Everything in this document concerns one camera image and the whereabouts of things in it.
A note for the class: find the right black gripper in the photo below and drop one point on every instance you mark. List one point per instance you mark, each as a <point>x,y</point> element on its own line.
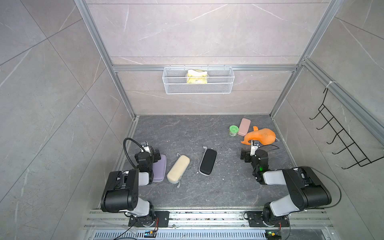
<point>247,155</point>

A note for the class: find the black wall hook rack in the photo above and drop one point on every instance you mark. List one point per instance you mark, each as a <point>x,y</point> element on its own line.
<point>349,145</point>

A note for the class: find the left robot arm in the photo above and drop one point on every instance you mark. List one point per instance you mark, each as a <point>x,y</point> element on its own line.
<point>121,192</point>

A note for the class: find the orange whale plush toy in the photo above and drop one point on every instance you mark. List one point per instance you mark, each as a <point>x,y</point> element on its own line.
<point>264,136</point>

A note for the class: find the yellow packet in basket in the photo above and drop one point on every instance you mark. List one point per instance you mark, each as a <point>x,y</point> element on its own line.
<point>197,77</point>

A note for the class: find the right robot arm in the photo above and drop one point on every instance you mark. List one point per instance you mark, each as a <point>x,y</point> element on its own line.
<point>305,190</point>

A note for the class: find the purple-lined grey sleeve case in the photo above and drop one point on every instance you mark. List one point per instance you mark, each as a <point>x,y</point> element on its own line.
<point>159,169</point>

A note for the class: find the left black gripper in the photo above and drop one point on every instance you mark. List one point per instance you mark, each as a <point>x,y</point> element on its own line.
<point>157,157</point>

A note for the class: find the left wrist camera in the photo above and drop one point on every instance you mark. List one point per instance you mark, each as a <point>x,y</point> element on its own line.
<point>146,147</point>

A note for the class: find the pink rectangular case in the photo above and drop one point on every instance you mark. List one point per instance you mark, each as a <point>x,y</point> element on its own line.
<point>244,127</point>

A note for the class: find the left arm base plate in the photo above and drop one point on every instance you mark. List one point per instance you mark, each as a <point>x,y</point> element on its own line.
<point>157,218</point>

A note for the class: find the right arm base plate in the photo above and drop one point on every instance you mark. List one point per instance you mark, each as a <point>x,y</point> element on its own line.
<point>259,219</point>

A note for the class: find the green lidded small jar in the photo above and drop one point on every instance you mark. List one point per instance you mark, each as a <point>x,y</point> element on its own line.
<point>233,130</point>

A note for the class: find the white wire wall basket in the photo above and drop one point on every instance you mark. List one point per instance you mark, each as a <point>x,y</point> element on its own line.
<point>220,81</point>

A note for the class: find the aluminium front rail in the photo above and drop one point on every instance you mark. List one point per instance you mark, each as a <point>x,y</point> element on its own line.
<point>208,224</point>

